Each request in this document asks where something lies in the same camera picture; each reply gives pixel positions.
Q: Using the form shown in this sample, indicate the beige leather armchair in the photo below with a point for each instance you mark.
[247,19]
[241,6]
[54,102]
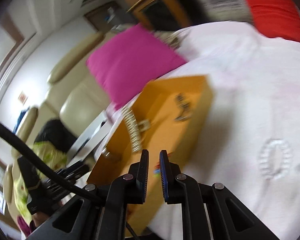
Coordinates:
[77,101]

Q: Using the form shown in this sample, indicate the pink cushion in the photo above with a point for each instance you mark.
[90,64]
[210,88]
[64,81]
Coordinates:
[128,61]

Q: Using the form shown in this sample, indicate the left hand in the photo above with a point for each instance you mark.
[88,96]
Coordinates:
[38,219]

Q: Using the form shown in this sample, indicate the white pink bed blanket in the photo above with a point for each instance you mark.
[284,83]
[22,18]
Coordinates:
[249,144]

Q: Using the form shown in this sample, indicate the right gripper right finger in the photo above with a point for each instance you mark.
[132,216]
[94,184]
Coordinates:
[171,188]

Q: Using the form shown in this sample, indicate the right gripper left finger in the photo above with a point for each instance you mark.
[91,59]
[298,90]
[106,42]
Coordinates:
[137,186]

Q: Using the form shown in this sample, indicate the beige crumpled cloth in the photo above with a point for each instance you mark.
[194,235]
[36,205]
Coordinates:
[169,38]

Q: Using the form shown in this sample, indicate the orange cardboard box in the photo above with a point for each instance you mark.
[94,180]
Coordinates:
[157,104]

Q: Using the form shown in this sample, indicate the red cushion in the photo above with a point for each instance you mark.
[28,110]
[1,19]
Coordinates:
[276,18]

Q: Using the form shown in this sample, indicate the wooden cabinet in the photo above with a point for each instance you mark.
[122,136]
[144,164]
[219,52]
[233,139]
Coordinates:
[168,15]

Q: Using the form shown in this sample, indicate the silver metal wristwatch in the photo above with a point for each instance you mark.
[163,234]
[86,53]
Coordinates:
[184,107]

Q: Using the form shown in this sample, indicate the beige plastic hair claw clip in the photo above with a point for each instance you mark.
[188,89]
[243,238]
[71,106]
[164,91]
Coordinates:
[134,128]

